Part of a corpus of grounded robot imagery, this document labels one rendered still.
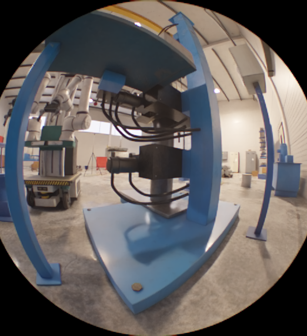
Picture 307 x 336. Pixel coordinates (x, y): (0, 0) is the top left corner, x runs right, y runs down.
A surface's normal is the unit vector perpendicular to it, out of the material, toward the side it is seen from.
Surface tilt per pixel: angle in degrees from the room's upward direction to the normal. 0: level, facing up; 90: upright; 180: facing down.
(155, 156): 90
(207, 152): 90
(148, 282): 0
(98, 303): 0
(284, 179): 90
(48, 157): 90
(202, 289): 0
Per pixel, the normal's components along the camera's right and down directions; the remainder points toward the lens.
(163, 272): 0.03, -1.00
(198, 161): -0.78, 0.00
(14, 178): 0.63, 0.04
